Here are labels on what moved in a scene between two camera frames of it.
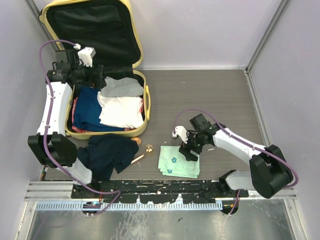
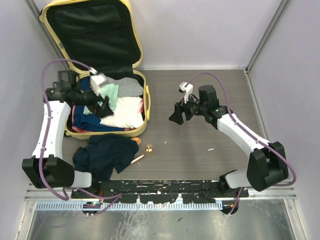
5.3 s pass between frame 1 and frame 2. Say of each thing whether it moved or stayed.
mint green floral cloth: moved
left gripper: moved
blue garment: stayed
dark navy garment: stayed
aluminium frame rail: stayed
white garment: stayed
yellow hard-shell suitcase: stayed
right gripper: moved
